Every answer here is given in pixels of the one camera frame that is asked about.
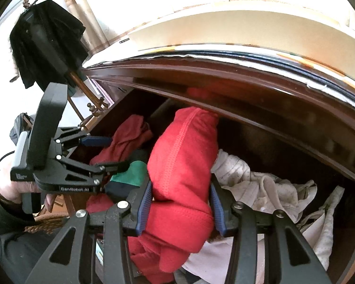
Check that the dark wooden dresser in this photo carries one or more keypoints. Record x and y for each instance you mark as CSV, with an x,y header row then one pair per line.
x,y
254,94

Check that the grey plastic bag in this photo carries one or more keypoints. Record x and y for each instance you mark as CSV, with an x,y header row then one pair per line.
x,y
19,125

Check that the person's left hand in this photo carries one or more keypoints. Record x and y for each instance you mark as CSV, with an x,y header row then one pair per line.
x,y
9,188

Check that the dark red underwear grey waistband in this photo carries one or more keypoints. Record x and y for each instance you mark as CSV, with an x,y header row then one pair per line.
x,y
124,136

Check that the black coat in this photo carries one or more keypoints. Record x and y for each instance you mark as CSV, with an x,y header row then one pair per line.
x,y
47,41

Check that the smooth pale pink underwear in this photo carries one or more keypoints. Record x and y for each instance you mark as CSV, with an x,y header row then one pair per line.
x,y
210,260

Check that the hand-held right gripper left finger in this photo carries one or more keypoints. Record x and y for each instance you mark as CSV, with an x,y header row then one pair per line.
x,y
144,210

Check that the brown knit cloth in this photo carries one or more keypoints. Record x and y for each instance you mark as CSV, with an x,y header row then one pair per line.
x,y
44,223

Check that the white dotted underwear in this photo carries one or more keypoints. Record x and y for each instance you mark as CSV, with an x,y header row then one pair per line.
x,y
322,227
242,171

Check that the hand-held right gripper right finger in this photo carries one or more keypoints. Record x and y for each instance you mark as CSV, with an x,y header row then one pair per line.
x,y
218,213

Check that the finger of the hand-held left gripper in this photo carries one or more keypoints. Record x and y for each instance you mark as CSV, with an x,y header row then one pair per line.
x,y
118,167
97,141

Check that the person's left forearm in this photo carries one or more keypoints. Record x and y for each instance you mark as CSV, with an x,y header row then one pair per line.
x,y
3,216

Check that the dark wooden drawer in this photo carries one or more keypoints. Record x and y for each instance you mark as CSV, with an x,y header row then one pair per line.
x,y
112,115

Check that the bright red underwear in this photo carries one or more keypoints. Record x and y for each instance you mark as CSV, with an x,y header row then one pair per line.
x,y
180,168

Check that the green and black underwear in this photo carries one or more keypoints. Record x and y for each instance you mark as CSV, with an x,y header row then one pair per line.
x,y
130,177

